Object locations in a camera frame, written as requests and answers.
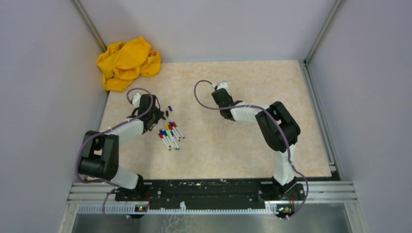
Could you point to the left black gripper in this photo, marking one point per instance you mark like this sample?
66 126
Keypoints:
160 113

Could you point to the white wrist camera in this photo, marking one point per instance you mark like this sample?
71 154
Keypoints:
136 100
222 85

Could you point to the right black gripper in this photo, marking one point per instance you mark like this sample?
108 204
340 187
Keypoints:
230 96

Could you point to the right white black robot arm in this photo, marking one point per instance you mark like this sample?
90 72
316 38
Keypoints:
279 129

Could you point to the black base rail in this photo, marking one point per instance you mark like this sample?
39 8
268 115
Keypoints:
212 194

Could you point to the aluminium frame rail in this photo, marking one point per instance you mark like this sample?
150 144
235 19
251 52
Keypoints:
89 192

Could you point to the red cap marker pen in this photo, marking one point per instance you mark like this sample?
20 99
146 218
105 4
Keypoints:
178 130

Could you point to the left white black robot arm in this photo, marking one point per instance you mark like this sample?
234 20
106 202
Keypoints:
99 156

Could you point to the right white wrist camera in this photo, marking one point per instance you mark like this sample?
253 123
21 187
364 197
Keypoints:
222 85

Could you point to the green cap marker pen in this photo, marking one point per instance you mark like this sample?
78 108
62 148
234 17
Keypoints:
172 140

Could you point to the yellow crumpled cloth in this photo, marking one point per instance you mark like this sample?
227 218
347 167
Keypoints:
123 62

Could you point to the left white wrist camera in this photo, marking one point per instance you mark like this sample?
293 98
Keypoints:
136 100

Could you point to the yellow cap marker pen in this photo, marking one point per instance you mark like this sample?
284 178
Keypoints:
167 128

